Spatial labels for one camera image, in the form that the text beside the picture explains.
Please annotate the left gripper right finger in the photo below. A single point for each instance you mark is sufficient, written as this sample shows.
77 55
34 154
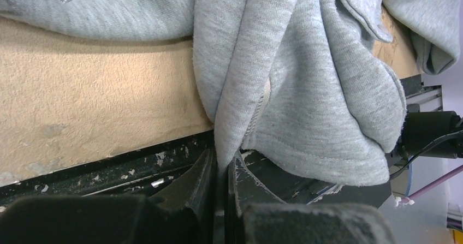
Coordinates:
265 204

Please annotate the grey zip jacket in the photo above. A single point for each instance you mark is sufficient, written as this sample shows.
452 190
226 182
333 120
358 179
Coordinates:
293 79

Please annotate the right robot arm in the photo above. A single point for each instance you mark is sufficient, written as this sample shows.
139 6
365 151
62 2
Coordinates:
420 129

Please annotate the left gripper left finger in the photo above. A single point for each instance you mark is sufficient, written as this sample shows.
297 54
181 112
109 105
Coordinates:
179 213

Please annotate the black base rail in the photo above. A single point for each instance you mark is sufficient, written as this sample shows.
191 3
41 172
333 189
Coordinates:
148 170

